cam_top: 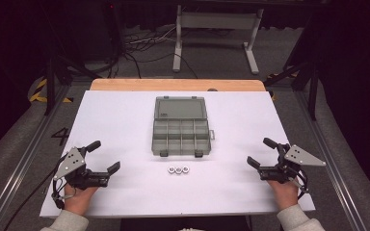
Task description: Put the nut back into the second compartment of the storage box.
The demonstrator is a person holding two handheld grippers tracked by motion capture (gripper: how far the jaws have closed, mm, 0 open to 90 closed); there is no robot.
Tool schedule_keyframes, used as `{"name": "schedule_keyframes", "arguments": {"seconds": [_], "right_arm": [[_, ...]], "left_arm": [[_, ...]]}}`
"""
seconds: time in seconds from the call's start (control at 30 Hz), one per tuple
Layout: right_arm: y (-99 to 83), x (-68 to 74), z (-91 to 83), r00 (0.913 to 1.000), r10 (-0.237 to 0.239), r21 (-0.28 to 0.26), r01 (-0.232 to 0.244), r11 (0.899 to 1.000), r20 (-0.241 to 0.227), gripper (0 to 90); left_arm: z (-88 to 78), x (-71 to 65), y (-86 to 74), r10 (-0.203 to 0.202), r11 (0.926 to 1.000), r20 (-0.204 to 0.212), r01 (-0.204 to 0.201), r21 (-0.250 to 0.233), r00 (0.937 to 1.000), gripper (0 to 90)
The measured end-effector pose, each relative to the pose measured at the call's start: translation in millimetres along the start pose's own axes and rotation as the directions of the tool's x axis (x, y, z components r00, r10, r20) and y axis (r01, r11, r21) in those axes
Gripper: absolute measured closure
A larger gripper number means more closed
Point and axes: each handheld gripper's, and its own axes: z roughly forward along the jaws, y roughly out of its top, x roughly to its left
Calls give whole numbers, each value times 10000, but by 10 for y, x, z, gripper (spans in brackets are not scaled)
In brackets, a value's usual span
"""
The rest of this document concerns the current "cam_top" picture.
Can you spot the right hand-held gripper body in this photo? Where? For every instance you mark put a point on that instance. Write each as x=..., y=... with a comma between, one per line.
x=297, y=156

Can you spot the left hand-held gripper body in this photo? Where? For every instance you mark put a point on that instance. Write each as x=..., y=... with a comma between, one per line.
x=72, y=163

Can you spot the silver metal nut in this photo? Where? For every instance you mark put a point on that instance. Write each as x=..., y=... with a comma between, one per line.
x=178, y=170
x=186, y=169
x=171, y=170

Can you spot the grey plastic compartment box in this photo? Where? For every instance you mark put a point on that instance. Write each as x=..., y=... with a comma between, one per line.
x=181, y=128

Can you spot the person's left hand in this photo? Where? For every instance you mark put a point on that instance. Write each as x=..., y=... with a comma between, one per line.
x=78, y=199

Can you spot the person's right hand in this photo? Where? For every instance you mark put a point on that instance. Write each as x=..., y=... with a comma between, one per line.
x=284, y=194

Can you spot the white table cover board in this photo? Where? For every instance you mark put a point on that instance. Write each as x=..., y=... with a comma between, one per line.
x=125, y=128

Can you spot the black tripod stand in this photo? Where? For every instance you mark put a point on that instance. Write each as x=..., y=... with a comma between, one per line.
x=313, y=96
x=49, y=86

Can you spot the person's dark lap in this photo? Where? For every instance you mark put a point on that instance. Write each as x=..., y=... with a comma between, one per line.
x=154, y=224

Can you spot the yellow black hazard tape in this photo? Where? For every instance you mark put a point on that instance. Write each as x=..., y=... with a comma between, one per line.
x=40, y=96

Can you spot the aluminium floor rail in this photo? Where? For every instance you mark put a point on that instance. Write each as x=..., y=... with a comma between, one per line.
x=337, y=166
x=13, y=179

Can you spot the white metal stand frame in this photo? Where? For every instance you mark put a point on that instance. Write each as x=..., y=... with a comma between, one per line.
x=216, y=20

